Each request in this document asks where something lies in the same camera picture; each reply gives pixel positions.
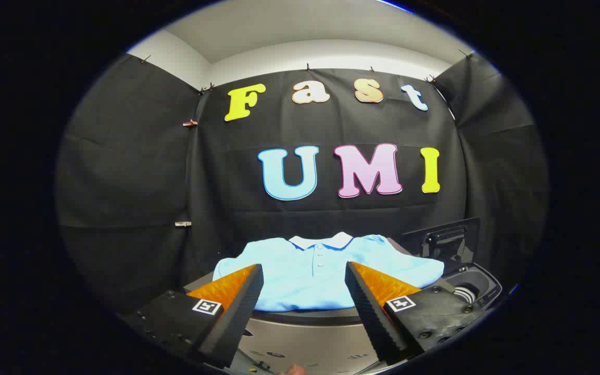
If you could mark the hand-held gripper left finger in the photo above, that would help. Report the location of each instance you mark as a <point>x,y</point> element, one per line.
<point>237,323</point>

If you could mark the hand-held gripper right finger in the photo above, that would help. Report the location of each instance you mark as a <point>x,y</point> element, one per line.
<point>373,317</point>

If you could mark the light blue polo shirt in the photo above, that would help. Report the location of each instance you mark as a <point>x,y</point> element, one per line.
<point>300,281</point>

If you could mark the silver clip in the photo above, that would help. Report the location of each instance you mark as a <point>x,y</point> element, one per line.
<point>183,224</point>

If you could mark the black backdrop cloth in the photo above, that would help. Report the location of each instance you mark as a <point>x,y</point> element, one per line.
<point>300,213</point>

